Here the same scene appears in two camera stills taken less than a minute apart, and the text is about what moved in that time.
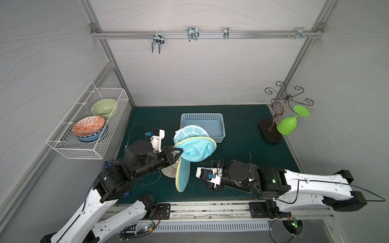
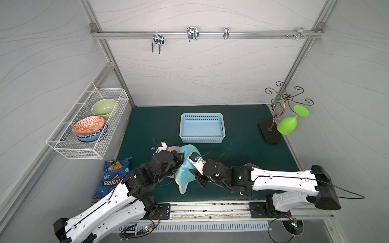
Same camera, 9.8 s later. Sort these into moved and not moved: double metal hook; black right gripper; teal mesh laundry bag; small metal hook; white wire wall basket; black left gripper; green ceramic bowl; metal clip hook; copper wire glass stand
Moved: teal mesh laundry bag; black left gripper; black right gripper
Not moved: white wire wall basket; copper wire glass stand; metal clip hook; small metal hook; double metal hook; green ceramic bowl
